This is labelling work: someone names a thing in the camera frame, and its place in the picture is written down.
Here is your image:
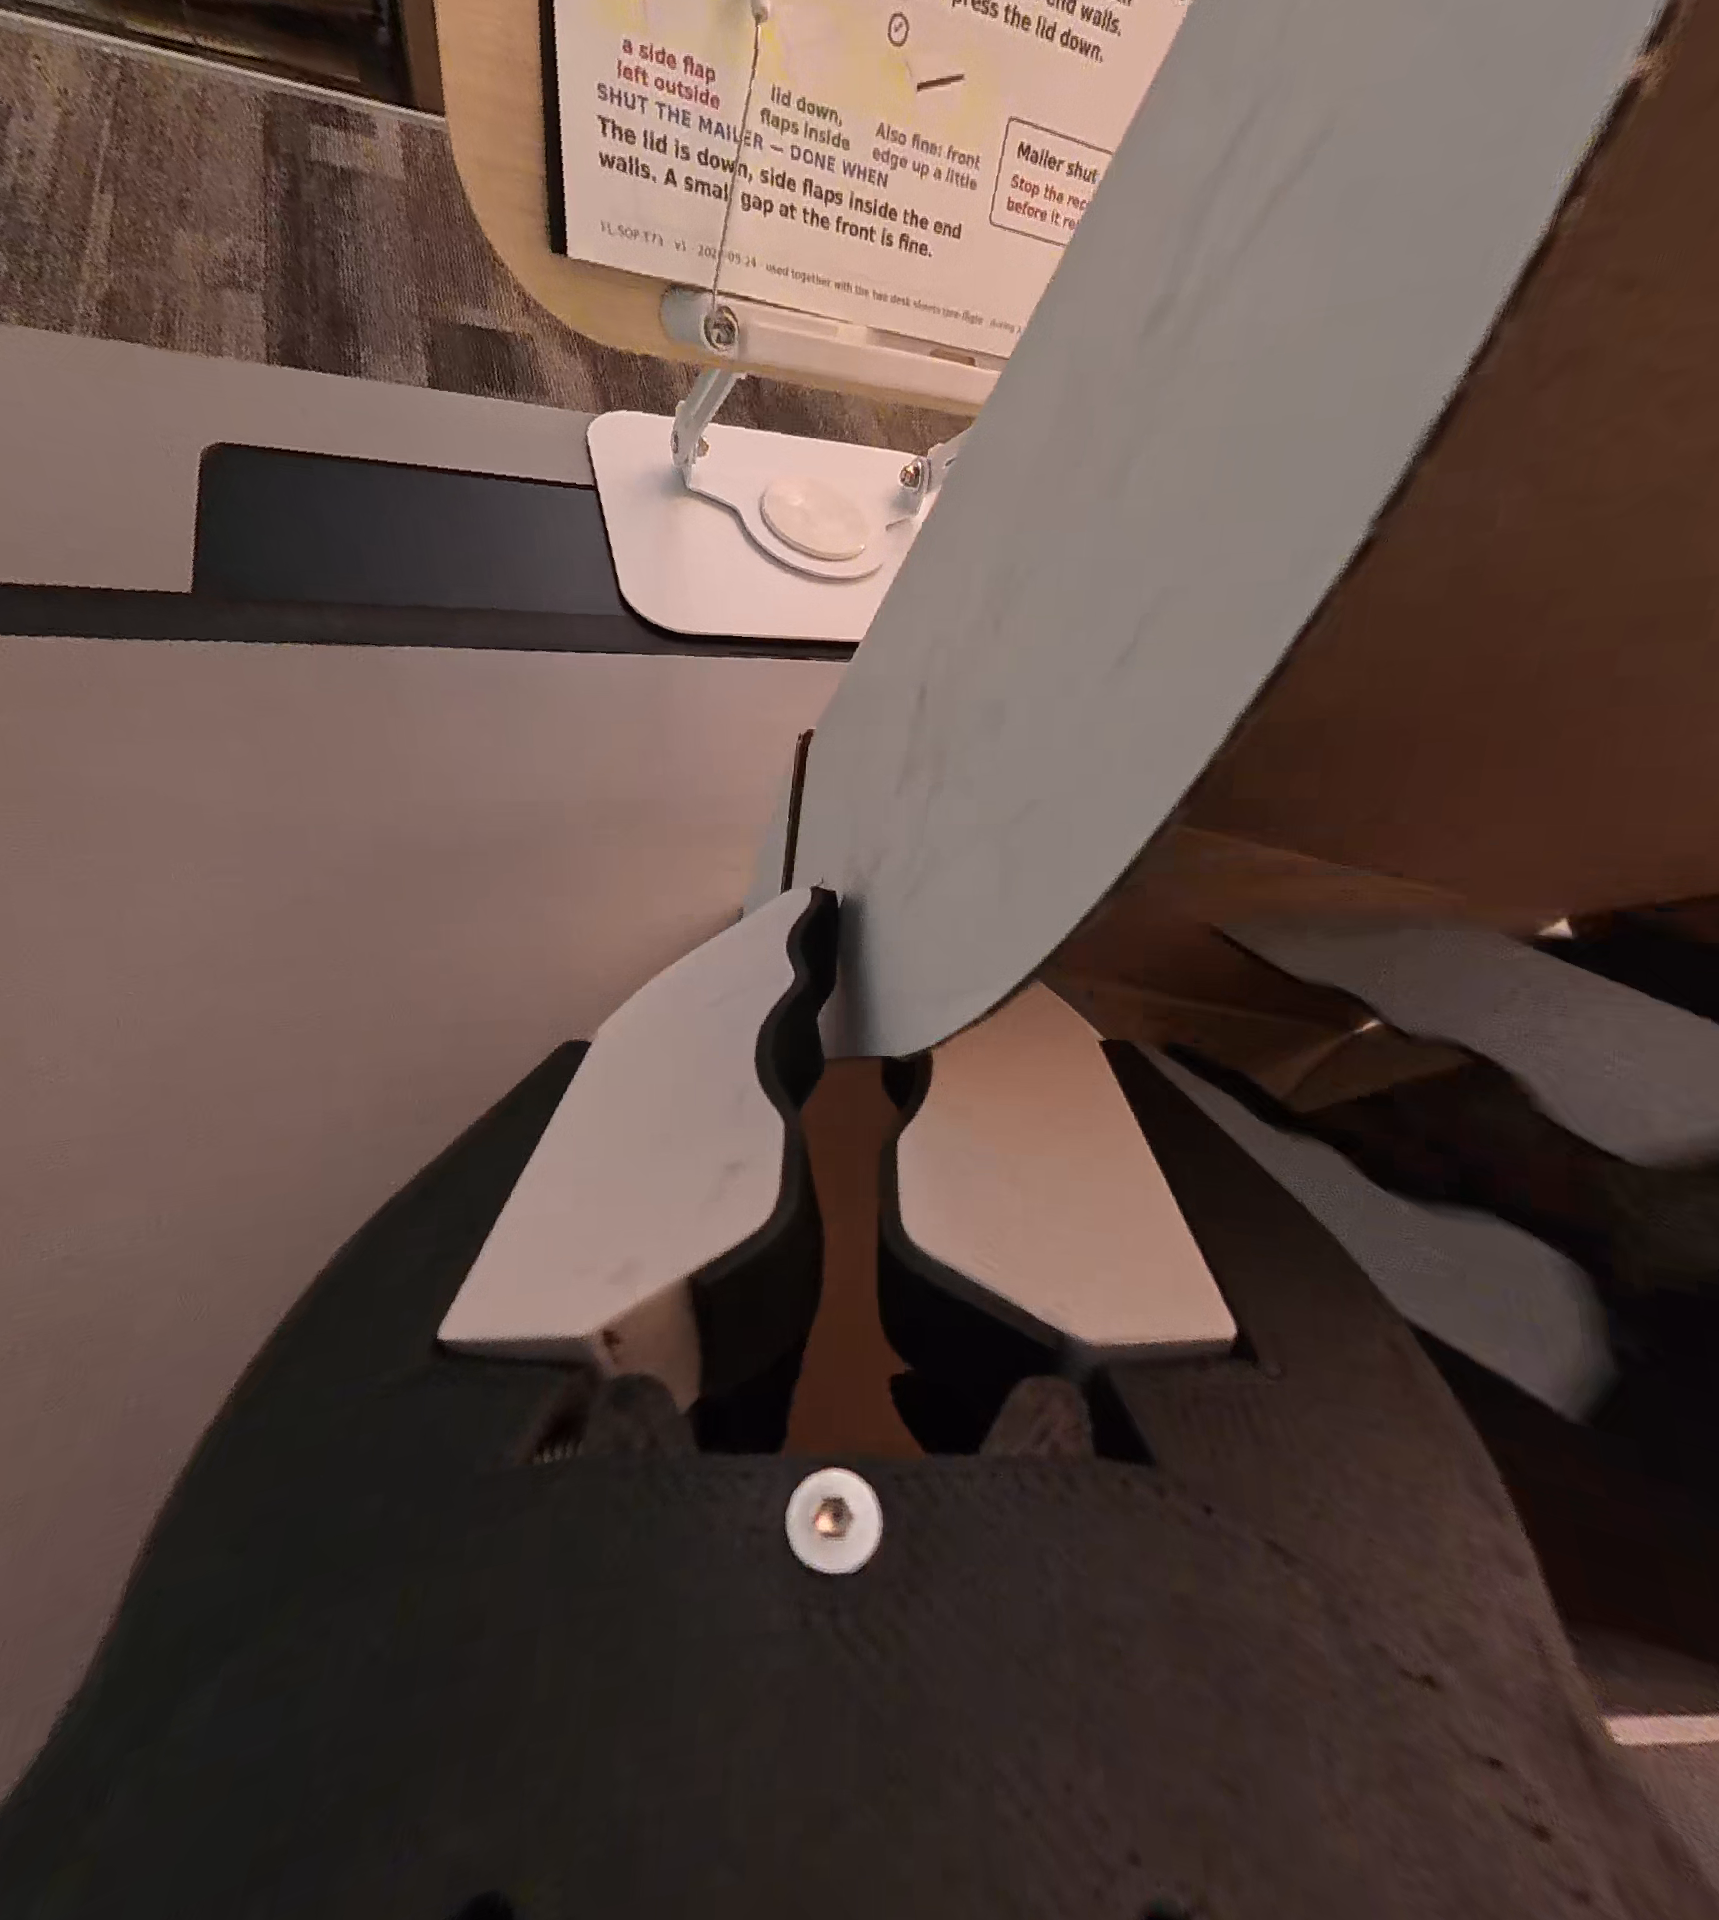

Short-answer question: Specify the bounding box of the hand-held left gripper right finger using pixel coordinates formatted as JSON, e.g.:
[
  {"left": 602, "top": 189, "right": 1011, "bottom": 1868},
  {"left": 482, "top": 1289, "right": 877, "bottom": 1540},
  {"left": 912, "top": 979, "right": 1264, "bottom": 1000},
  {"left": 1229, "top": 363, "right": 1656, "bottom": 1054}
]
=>
[{"left": 874, "top": 982, "right": 1238, "bottom": 1417}]

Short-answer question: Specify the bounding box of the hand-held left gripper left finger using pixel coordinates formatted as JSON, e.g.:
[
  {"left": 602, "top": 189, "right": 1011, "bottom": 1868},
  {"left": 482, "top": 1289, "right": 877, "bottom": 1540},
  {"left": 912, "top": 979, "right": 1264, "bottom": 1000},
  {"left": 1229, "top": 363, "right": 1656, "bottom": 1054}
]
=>
[{"left": 435, "top": 884, "right": 842, "bottom": 1413}]

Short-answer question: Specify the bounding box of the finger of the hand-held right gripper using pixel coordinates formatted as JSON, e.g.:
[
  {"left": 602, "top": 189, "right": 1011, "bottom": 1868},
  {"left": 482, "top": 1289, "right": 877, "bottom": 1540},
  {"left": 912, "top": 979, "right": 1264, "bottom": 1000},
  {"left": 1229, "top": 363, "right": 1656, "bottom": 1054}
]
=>
[
  {"left": 1220, "top": 920, "right": 1719, "bottom": 1170},
  {"left": 1142, "top": 1046, "right": 1621, "bottom": 1424}
]

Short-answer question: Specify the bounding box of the white cardboard mailer box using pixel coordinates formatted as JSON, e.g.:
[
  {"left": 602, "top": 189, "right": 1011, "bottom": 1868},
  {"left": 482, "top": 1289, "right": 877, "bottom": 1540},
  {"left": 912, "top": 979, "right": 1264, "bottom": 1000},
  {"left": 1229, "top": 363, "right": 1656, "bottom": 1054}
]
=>
[{"left": 743, "top": 0, "right": 1719, "bottom": 1749}]

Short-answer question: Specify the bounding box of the printed instruction sheet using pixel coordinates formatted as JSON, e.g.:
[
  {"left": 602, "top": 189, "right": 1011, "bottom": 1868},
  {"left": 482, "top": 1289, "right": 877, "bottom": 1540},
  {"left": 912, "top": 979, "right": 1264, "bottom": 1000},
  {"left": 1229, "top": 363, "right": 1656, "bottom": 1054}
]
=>
[{"left": 544, "top": 0, "right": 1195, "bottom": 365}]

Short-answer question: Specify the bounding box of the thin hanging cord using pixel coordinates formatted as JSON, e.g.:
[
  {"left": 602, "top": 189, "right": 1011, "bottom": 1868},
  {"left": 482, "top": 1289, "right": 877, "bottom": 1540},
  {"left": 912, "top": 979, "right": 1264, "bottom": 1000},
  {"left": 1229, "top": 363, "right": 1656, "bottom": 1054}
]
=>
[{"left": 708, "top": 0, "right": 781, "bottom": 347}]

